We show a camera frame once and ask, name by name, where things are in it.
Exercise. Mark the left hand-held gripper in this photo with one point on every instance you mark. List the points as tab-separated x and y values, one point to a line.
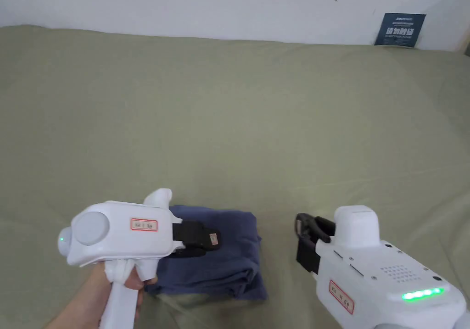
121	233

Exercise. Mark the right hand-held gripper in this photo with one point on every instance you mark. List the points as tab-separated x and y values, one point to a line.
374	281

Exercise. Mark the dark blue garment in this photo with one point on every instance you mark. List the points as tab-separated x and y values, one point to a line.
229	259

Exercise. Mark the person's left hand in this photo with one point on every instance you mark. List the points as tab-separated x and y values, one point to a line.
88	296

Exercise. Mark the bed with pale green sheet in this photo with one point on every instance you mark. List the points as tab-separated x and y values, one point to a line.
227	123

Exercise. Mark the dark blue printed sign card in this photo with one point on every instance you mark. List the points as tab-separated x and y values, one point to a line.
400	30

